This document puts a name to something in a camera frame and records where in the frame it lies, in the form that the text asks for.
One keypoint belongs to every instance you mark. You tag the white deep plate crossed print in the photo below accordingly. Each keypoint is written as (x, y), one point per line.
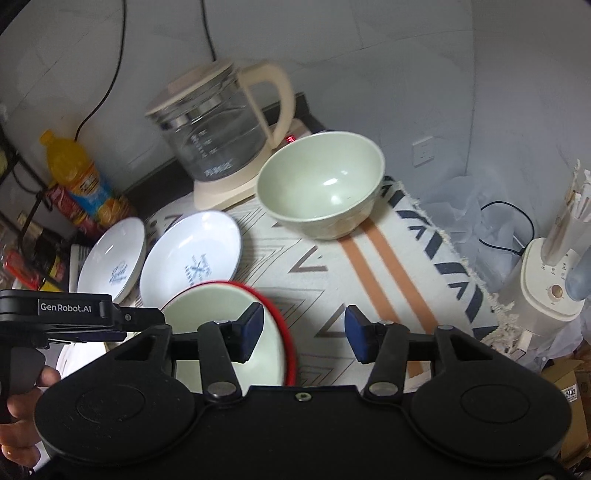
(184, 258)

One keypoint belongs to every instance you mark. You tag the pale green bowl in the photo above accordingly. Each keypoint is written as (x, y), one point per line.
(318, 184)

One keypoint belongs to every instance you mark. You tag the clear plastic bag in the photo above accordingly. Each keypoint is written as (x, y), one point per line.
(461, 207)

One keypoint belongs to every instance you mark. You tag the red snack packet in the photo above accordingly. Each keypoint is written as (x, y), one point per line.
(21, 270)

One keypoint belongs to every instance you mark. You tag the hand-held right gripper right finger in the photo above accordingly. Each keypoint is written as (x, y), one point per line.
(358, 334)

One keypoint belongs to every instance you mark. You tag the red rimmed bowl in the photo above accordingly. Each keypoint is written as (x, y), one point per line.
(263, 369)

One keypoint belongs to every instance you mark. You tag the orange juice bottle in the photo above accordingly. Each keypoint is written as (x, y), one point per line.
(76, 177)

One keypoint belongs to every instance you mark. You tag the white plate script print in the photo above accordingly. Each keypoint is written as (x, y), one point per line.
(113, 254)

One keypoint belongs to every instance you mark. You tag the patterned table mat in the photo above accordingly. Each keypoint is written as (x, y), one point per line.
(323, 277)

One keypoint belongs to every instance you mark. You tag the white chopstick sterilizer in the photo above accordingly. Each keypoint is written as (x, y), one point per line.
(538, 295)

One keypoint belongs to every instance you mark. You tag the person's left hand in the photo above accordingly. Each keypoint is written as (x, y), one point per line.
(23, 429)

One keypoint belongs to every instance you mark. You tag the white wall socket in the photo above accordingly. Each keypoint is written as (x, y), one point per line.
(424, 151)

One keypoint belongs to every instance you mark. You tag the black storage rack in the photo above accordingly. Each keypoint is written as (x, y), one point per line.
(18, 175)

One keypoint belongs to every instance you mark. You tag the white towel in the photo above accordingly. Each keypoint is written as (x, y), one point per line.
(79, 265)

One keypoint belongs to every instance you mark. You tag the cream kettle base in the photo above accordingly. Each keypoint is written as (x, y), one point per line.
(221, 191)

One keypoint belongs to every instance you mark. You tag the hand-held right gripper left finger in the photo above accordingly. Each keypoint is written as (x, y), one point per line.
(251, 330)

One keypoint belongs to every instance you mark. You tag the dark sauce bottle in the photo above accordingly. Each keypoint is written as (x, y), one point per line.
(44, 249)

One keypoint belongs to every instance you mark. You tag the cardboard box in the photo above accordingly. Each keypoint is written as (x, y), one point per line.
(565, 383)

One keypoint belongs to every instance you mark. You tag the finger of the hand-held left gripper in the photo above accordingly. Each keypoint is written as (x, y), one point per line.
(141, 318)

